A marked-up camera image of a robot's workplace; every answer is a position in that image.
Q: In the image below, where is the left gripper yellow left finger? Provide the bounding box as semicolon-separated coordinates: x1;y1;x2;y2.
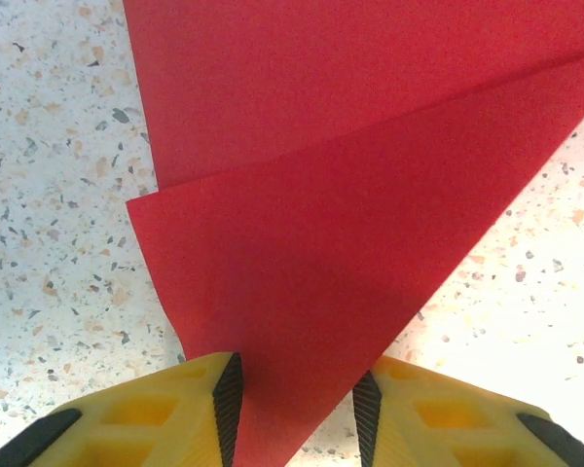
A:
0;351;245;467

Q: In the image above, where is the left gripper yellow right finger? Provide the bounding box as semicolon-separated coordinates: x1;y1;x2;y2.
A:
352;356;584;467

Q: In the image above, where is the red square paper sheet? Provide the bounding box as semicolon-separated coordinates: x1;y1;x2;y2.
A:
121;0;584;467

